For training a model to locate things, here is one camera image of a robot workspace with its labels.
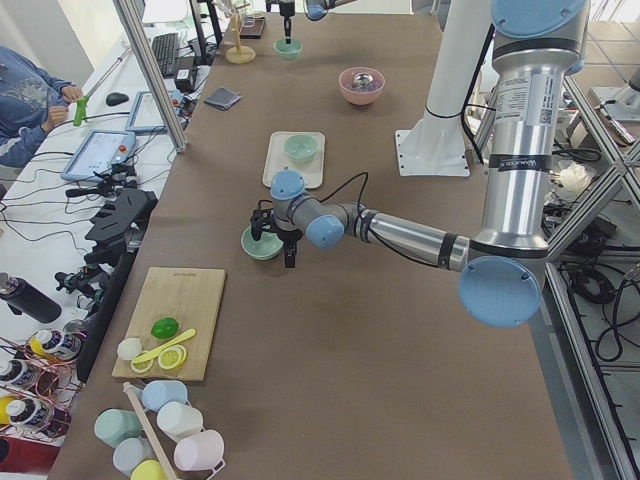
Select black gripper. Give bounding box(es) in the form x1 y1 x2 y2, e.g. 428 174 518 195
250 199 301 269
265 0 296 45

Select green bowl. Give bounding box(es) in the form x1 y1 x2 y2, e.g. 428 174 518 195
273 38 303 60
283 134 318 163
241 226 284 260

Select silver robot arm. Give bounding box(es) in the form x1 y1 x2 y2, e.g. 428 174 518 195
265 0 354 45
250 1 589 328

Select wooden cup tree stand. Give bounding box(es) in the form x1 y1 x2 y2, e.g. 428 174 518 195
225 1 256 65

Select cream rabbit serving tray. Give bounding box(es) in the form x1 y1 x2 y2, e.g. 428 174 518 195
262 131 325 190

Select pink bowl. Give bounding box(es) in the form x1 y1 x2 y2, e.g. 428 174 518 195
338 66 385 106

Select green bowl on tray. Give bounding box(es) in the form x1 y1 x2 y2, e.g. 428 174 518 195
283 134 318 163

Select grey and purple cloths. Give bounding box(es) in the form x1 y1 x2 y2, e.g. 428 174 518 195
204 87 242 111

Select wooden cutting board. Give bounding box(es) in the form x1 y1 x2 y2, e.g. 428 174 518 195
112 267 226 382

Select black keyboard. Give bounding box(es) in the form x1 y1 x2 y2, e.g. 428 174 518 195
151 33 179 78

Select yellow plastic knife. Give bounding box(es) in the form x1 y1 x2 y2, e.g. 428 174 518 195
132 328 197 363

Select green lime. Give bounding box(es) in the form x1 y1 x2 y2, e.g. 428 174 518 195
150 317 180 339

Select lemon slices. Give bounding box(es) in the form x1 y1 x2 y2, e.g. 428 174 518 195
130 344 188 374

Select blue teach pendant far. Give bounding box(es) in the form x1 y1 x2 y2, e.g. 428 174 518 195
125 91 166 135

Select blue teach pendant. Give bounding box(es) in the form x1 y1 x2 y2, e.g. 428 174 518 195
60 130 136 182
125 91 166 135

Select black computer mouse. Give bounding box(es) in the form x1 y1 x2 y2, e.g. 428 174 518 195
105 92 129 107

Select blue teach pendant near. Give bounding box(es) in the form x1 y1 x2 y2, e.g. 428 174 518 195
60 130 136 182

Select pastel cups rack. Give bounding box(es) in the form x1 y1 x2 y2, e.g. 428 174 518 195
94 380 226 479

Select person in blue hoodie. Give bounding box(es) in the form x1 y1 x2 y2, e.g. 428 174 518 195
1 46 83 168

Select black water bottle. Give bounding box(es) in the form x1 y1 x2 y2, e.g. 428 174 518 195
1 272 62 324

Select aluminium frame post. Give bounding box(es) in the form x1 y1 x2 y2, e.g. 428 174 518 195
113 0 188 154

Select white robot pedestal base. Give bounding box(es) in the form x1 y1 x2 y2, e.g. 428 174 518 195
396 0 491 177

